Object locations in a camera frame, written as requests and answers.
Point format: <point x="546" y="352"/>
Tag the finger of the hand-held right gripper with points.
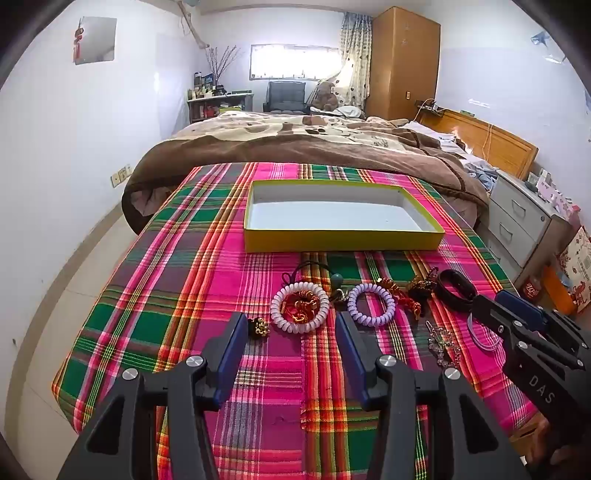
<point x="521" y="307"/>
<point x="491" y="316"/>

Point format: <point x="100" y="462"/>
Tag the red knot hanging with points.
<point x="78" y="41"/>

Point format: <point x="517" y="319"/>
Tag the wall socket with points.
<point x="121" y="175"/>

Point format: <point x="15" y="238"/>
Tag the grey nightstand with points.
<point x="517" y="221"/>

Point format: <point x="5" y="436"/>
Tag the pink green plaid cloth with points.
<point x="184" y="286"/>

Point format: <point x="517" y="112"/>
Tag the gold bell hair ornament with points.
<point x="258" y="327"/>

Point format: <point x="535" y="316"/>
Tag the wooden wardrobe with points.
<point x="404" y="64"/>

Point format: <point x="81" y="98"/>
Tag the grey elastic band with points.
<point x="475" y="339"/>

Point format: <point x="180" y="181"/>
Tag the bed with brown blanket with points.
<point x="295" y="147"/>

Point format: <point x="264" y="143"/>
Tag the black wristband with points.
<point x="455" y="293"/>

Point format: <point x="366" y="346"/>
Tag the dried branches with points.
<point x="221" y="62"/>

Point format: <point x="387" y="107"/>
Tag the wooden headboard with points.
<point x="498" y="143"/>

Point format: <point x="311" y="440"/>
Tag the orange bag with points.
<point x="558" y="290"/>

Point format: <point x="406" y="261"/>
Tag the brown teddy bear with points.
<point x="323" y="97"/>

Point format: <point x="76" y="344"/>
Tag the power strip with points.
<point x="428" y="106"/>

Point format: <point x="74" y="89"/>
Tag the red gold knot ornament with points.
<point x="301" y="313"/>

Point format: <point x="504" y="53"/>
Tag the pink box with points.
<point x="556" y="196"/>

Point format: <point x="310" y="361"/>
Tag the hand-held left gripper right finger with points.
<point x="353" y="355"/>

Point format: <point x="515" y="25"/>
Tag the crystal hair clip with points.
<point x="443" y="344"/>

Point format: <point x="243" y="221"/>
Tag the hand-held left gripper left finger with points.
<point x="233" y="350"/>

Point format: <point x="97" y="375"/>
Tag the blue grey clothes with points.
<point x="480" y="173"/>

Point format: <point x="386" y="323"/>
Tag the yellow-green cardboard box tray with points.
<point x="341" y="217"/>

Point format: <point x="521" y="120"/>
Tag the window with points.
<point x="295" y="62"/>

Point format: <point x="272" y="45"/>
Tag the white bedding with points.
<point x="434" y="136"/>

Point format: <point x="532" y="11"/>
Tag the blue wall hook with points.
<point x="547" y="46"/>

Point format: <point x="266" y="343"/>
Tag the red can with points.
<point x="531" y="290"/>

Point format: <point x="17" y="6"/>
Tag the cluttered shelf unit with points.
<point x="207" y="104"/>

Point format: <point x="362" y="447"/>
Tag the patterned curtain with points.
<point x="355" y="60"/>

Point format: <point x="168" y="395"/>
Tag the dark armchair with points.
<point x="286" y="97"/>

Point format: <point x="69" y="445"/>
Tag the printed paper bag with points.
<point x="577" y="258"/>

